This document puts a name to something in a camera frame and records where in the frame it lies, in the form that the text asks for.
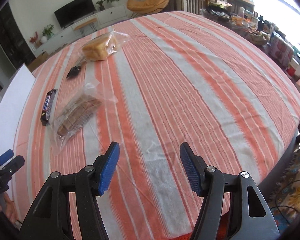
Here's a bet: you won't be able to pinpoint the snack basket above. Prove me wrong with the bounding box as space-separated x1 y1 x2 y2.
233 25 270 46

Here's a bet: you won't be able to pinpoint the small black snack packet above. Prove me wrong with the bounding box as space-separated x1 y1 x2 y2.
66 65 81 79

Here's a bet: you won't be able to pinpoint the black flat television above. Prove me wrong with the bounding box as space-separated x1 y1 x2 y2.
54 0 96 28

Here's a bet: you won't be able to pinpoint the white tv cabinet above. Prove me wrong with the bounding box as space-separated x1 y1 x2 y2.
33 5 129 57

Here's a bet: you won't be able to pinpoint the clear bag brown hawthorn bars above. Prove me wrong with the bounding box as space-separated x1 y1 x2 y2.
49 79 117 155

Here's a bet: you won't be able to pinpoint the black snickers bar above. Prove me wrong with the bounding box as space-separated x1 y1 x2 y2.
40 89 57 126

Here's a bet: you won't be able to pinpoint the floral sofa cover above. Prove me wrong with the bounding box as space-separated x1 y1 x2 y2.
268 144 300 233

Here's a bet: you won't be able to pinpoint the bagged bread loaf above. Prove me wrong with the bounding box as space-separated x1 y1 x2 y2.
76 31 130 64

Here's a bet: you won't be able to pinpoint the white cardboard box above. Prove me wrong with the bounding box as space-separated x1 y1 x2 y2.
0 64 36 155

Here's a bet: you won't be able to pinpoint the yellow lounge chair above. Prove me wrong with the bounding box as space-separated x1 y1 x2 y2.
127 0 170 15

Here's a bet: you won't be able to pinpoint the small wooden bench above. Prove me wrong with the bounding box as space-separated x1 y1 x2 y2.
73 18 97 37

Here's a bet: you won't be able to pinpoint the person's left hand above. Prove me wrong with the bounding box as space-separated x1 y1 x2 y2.
0 192 18 224

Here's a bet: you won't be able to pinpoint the striped orange white tablecloth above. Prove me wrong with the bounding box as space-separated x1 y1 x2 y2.
12 11 300 239

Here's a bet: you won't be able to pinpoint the flower vase with bouquet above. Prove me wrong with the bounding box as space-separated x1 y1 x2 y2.
40 24 54 43

